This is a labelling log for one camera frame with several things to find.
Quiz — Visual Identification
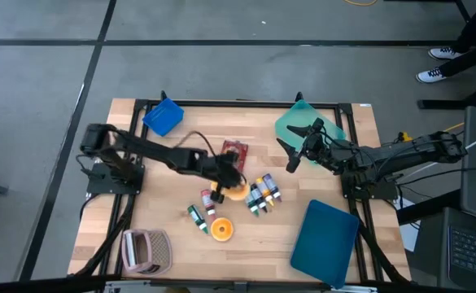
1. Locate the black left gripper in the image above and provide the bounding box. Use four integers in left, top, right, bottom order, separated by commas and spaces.
203, 149, 245, 204

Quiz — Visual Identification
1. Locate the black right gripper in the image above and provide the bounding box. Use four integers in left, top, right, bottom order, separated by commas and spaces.
277, 117, 338, 164

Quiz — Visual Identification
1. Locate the orange tape roll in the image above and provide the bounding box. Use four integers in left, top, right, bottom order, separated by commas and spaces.
210, 216, 234, 243
210, 181, 251, 203

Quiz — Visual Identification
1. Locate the red rubber band packet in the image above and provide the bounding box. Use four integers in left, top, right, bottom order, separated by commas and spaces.
220, 139, 250, 174

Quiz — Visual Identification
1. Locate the purple ink bottle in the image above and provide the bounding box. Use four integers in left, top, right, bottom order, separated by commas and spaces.
262, 173, 282, 203

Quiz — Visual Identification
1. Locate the teal translucent plastic bin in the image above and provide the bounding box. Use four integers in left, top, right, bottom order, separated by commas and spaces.
273, 99, 347, 164

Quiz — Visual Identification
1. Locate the red ink bottle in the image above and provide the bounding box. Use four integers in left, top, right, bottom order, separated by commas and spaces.
200, 189, 217, 223

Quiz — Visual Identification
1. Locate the yellow ink bottle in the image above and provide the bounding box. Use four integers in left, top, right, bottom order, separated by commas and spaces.
255, 177, 274, 208

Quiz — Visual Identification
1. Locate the green ink bottle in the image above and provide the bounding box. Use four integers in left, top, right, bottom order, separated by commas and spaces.
186, 204, 209, 235
245, 194, 260, 217

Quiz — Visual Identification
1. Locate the small blue plastic bin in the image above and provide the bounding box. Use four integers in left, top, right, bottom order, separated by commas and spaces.
142, 97, 185, 138

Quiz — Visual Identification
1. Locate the pink mesh desk organizer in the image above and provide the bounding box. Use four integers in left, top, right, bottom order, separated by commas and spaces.
120, 228, 173, 277

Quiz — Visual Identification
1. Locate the large dark blue plastic bin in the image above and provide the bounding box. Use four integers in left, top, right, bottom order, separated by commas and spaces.
289, 199, 361, 290

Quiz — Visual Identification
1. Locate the black metal bar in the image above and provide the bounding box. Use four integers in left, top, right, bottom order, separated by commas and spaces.
395, 189, 462, 225

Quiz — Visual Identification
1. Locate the person's white shoe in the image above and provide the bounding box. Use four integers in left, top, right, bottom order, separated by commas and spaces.
415, 67, 448, 85
427, 46, 465, 61

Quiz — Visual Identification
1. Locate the white paper sheet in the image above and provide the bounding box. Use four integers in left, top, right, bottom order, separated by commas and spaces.
400, 221, 420, 253

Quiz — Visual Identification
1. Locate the person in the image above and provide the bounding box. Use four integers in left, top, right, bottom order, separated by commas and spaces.
439, 0, 476, 78

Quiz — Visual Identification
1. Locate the dark grey laptop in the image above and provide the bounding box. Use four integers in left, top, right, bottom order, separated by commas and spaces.
439, 105, 476, 292

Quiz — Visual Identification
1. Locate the black horizontal beam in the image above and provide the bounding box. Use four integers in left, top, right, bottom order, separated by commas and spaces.
0, 275, 476, 293

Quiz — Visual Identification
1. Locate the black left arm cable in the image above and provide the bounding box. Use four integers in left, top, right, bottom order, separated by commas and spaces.
172, 130, 218, 158

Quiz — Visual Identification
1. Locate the black aluminium table frame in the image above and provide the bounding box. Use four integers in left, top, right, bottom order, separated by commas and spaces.
68, 90, 413, 286

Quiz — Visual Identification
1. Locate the black power cable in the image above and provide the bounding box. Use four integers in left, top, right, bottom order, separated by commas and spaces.
395, 166, 476, 186

